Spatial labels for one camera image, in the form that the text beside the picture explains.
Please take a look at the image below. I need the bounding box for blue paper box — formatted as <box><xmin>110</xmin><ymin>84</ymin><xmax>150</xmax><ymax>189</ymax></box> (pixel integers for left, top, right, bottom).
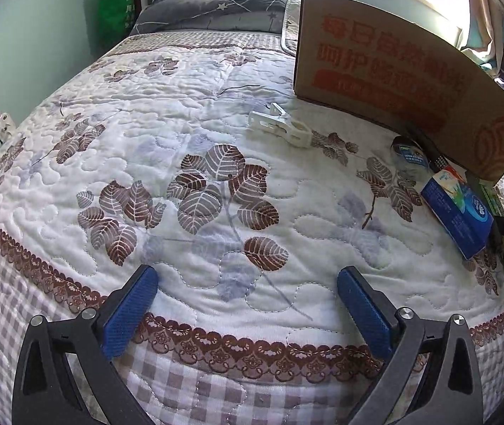
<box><xmin>420</xmin><ymin>166</ymin><xmax>499</xmax><ymax>261</ymax></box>

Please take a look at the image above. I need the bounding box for white plastic clothes clip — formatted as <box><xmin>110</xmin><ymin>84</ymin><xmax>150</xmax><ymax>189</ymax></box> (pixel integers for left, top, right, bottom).
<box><xmin>247</xmin><ymin>103</ymin><xmax>312</xmax><ymax>149</ymax></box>

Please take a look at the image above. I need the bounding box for small clear plastic bottle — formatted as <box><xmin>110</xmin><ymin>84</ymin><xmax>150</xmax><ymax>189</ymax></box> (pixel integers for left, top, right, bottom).
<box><xmin>390</xmin><ymin>135</ymin><xmax>432</xmax><ymax>183</ymax></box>

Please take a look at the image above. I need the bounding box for grey star-print pillow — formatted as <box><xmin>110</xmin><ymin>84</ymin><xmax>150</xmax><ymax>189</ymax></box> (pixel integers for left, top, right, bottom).
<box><xmin>129</xmin><ymin>0</ymin><xmax>310</xmax><ymax>36</ymax></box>

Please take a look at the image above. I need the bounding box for pale curtain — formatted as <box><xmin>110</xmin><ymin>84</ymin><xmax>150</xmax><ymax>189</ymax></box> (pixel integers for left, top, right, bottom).
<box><xmin>459</xmin><ymin>0</ymin><xmax>504</xmax><ymax>76</ymax></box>

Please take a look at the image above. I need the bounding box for printed cardboard box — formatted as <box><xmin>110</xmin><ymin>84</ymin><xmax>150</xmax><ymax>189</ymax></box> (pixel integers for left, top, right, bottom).
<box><xmin>293</xmin><ymin>0</ymin><xmax>504</xmax><ymax>182</ymax></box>

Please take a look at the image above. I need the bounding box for checked folded quilt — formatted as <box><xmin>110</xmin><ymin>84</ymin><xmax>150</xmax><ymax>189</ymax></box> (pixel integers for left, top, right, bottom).
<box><xmin>280</xmin><ymin>0</ymin><xmax>304</xmax><ymax>55</ymax></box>

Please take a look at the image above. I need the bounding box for green shopping bag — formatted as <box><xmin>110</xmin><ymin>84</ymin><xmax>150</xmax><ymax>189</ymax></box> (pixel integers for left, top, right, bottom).
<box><xmin>97</xmin><ymin>0</ymin><xmax>136</xmax><ymax>39</ymax></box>

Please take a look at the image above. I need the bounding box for black remote control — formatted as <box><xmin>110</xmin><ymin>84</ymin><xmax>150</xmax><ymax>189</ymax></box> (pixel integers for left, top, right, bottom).
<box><xmin>405</xmin><ymin>124</ymin><xmax>451</xmax><ymax>174</ymax></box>

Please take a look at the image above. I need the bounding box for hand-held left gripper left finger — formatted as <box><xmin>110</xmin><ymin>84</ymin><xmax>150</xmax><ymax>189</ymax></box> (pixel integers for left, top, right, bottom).
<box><xmin>12</xmin><ymin>264</ymin><xmax>160</xmax><ymax>425</ymax></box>

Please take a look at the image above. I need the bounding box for leaf-print quilted bedspread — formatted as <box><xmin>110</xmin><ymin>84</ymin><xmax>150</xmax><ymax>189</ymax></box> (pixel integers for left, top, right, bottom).
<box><xmin>0</xmin><ymin>31</ymin><xmax>504</xmax><ymax>425</ymax></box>

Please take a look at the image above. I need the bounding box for loose dark thread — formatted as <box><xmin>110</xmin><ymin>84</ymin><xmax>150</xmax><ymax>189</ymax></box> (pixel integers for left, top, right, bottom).
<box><xmin>220</xmin><ymin>83</ymin><xmax>259</xmax><ymax>96</ymax></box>

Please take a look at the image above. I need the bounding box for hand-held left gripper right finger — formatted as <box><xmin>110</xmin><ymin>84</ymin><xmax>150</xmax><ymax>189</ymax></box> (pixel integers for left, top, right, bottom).
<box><xmin>337</xmin><ymin>266</ymin><xmax>485</xmax><ymax>425</ymax></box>

